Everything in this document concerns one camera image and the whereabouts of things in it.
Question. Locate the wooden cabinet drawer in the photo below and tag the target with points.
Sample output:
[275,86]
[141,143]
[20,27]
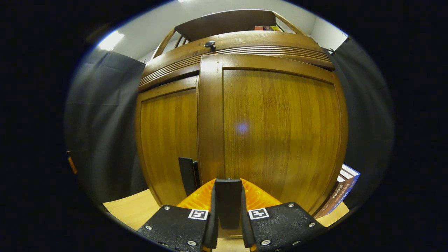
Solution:
[266,43]

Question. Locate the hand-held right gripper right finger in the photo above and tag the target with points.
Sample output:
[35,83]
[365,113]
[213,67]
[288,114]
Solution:
[283,225]

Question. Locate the brown spine book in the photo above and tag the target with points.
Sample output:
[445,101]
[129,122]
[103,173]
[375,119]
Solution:
[332,201]

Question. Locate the dark red book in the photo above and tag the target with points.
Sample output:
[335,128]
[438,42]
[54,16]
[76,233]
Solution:
[267,28]

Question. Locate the wooden double-door shoe cabinet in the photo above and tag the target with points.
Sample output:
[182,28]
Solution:
[227,21]

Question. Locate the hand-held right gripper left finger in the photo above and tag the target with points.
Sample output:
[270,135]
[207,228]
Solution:
[175,225]

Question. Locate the round black drawer knob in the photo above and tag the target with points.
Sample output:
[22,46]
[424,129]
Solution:
[210,44]

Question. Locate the blue and white book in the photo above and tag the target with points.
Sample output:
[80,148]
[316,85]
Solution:
[351,182]

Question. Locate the yellow book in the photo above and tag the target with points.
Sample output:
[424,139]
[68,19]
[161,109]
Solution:
[276,28]

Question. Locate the wooden cabinet door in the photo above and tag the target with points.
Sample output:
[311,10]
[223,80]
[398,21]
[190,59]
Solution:
[280,133]
[168,140]

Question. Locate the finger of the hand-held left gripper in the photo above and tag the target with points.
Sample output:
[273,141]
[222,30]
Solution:
[72,164]

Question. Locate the small ceiling light panel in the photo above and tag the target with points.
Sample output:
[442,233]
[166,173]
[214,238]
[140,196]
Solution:
[110,40]

